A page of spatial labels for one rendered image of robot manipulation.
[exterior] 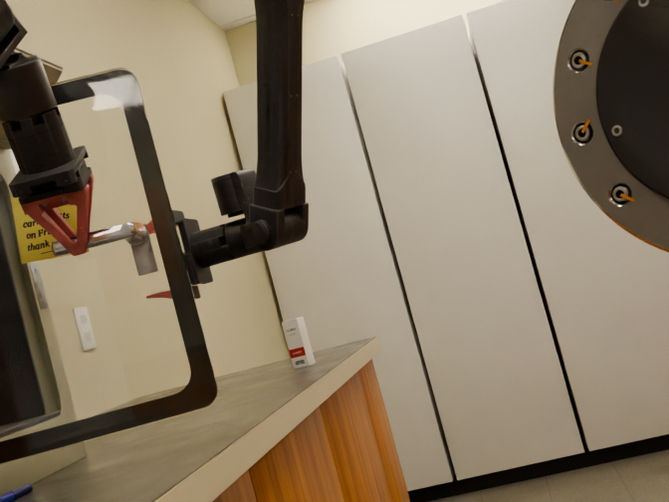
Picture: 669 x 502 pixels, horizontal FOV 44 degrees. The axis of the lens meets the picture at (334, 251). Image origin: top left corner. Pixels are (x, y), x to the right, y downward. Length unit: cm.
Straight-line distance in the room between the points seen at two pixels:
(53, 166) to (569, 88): 54
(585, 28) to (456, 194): 342
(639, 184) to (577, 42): 9
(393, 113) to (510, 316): 111
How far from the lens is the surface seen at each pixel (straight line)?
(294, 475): 130
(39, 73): 87
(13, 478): 114
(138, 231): 94
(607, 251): 395
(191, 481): 86
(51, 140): 87
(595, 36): 52
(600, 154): 52
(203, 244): 126
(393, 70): 403
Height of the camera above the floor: 108
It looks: 3 degrees up
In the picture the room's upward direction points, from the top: 15 degrees counter-clockwise
